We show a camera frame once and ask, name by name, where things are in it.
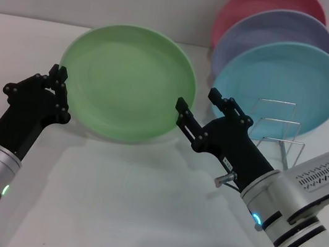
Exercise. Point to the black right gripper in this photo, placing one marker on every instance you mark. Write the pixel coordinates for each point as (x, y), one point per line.
(235, 150)

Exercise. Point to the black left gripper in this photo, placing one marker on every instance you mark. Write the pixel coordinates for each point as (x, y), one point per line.
(24, 120)

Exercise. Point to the green plate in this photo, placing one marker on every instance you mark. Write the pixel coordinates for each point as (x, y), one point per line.
(127, 83)

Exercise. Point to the light blue plate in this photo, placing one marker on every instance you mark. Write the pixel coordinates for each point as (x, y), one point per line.
(284, 76)

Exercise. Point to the purple plate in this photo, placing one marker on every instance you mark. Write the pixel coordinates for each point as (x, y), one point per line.
(260, 32)

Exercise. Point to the red plate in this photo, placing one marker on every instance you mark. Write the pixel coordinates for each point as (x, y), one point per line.
(249, 5)

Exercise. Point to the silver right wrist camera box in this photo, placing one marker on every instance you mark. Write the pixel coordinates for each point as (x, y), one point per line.
(321, 179)

